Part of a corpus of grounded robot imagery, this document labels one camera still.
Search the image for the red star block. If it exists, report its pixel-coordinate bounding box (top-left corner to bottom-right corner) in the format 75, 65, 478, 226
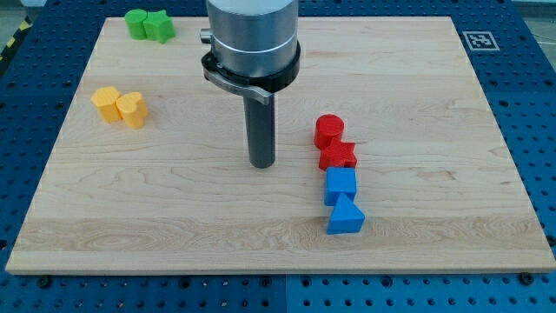
318, 138, 358, 170

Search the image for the blue cube block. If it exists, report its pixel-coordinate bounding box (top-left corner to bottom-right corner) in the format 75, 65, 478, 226
324, 167, 357, 206

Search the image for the green star block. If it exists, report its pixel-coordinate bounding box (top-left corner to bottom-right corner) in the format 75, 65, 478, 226
142, 10, 175, 43

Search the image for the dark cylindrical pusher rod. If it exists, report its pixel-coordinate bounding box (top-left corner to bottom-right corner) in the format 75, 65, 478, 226
243, 97, 275, 169

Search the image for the red cylinder block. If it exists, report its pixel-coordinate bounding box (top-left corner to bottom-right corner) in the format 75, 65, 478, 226
314, 114, 345, 150

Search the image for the blue triangle block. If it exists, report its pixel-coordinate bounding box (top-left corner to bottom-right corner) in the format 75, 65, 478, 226
327, 194, 366, 235

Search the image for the wooden board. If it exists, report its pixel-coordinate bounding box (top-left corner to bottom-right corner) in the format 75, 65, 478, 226
6, 17, 555, 276

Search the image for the yellow heart block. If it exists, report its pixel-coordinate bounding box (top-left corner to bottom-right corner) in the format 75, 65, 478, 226
116, 91, 149, 130

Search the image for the yellow hexagon block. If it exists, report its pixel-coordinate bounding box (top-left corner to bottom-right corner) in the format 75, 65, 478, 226
90, 86, 122, 123

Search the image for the green cylinder block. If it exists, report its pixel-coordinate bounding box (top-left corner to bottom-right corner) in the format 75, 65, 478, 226
124, 9, 148, 40

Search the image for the white fiducial marker tag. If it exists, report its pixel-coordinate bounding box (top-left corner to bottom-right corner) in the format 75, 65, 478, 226
462, 31, 500, 51

